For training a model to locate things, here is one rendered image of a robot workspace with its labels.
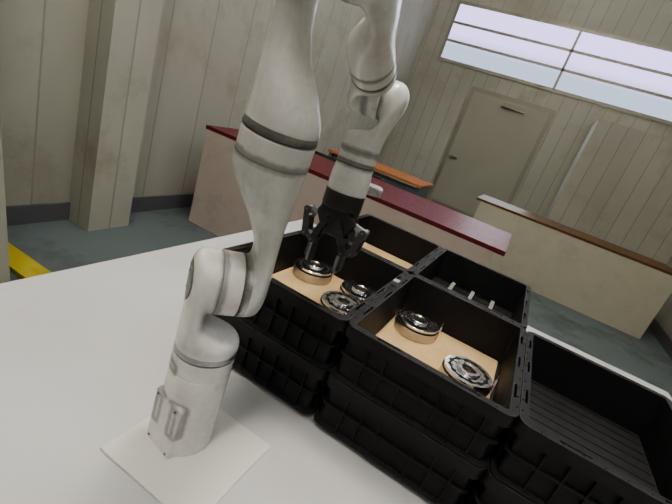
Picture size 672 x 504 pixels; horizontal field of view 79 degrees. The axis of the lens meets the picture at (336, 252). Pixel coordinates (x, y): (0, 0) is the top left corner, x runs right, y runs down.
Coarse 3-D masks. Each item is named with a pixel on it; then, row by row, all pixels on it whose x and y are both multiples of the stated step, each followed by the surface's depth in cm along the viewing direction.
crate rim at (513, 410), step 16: (400, 288) 93; (352, 320) 72; (352, 336) 70; (368, 336) 69; (384, 352) 68; (400, 352) 67; (400, 368) 67; (416, 368) 66; (432, 368) 66; (432, 384) 65; (448, 384) 64; (512, 384) 70; (464, 400) 63; (480, 400) 62; (512, 400) 65; (496, 416) 61; (512, 416) 61
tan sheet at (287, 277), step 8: (280, 272) 104; (288, 272) 106; (280, 280) 100; (288, 280) 102; (296, 280) 103; (336, 280) 111; (296, 288) 99; (304, 288) 100; (312, 288) 102; (320, 288) 103; (328, 288) 105; (336, 288) 106; (312, 296) 98; (320, 296) 99
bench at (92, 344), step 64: (128, 256) 114; (192, 256) 126; (0, 320) 77; (64, 320) 82; (128, 320) 89; (0, 384) 65; (64, 384) 69; (128, 384) 73; (256, 384) 83; (0, 448) 56; (64, 448) 59; (320, 448) 73
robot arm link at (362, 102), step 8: (392, 80) 61; (352, 88) 64; (384, 88) 61; (352, 96) 66; (360, 96) 68; (368, 96) 63; (376, 96) 63; (352, 104) 69; (360, 104) 69; (368, 104) 68; (376, 104) 67; (360, 112) 70; (368, 112) 69; (376, 112) 68
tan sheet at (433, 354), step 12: (384, 336) 91; (396, 336) 93; (444, 336) 101; (408, 348) 90; (420, 348) 91; (432, 348) 93; (444, 348) 95; (456, 348) 97; (468, 348) 99; (432, 360) 88; (480, 360) 95; (492, 360) 97; (492, 372) 92; (492, 384) 87
